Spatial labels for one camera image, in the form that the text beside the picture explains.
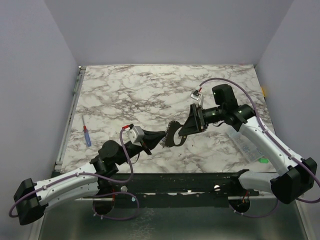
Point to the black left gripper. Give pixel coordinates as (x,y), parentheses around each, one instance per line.
(150,139)

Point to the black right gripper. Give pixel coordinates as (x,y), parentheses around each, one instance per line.
(198,118)

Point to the key with green tag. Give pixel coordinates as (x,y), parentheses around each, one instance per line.
(263,160)

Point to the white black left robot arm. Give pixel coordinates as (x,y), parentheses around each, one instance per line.
(111,165)

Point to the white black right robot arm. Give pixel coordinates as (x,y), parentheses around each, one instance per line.
(294,174)

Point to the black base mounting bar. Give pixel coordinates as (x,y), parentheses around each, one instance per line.
(208,191)

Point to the clear plastic box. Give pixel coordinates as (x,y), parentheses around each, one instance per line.
(246,147)

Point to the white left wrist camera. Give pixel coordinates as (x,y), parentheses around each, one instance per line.
(135,135)

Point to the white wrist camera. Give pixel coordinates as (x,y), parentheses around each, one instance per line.
(197,96)
(135,135)

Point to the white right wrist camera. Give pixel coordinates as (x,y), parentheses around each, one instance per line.
(197,96)

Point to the blue handled screwdriver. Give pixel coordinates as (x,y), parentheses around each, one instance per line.
(86,133)

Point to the front aluminium frame rail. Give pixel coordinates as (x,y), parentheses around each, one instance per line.
(79,185)

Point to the aluminium table edge rail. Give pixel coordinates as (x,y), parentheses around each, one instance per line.
(75,97)

